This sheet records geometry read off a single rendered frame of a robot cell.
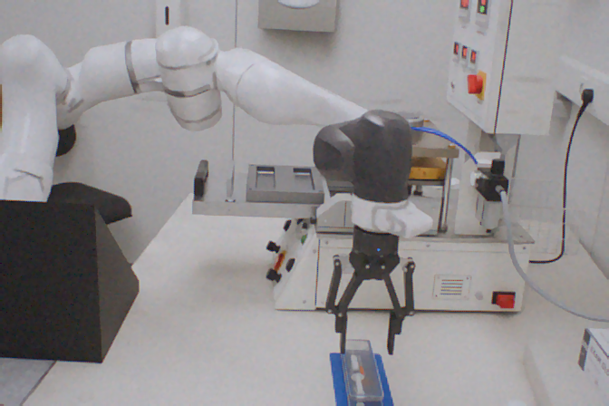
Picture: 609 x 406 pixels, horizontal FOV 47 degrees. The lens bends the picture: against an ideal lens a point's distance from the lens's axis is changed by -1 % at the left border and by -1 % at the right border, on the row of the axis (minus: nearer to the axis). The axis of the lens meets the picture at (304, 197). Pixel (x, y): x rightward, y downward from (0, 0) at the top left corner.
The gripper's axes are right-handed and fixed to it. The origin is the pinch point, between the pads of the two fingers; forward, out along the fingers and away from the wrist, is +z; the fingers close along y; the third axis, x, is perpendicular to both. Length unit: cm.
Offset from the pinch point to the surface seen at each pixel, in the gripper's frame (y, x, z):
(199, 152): 49, -192, 19
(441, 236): -18.3, -28.8, -8.0
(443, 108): -52, -179, -7
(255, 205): 20.7, -33.5, -11.6
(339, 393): 4.3, 2.3, 10.1
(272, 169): 17, -53, -14
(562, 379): -34.3, 3.1, 5.7
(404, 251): -10.7, -28.1, -4.6
